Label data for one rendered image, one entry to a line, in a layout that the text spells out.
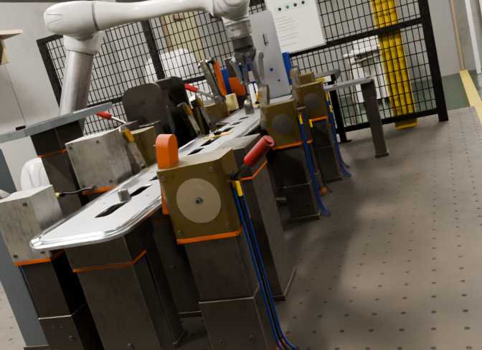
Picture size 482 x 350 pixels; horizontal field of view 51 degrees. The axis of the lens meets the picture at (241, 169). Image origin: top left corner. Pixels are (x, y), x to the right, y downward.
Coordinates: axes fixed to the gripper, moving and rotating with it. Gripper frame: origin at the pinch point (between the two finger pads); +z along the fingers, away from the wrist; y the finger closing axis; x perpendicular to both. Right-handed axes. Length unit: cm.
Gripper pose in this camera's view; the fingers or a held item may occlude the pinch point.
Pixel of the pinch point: (255, 92)
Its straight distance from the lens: 184.6
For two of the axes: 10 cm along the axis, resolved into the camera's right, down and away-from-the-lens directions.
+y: 9.2, -1.8, -3.4
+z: 2.6, 9.4, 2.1
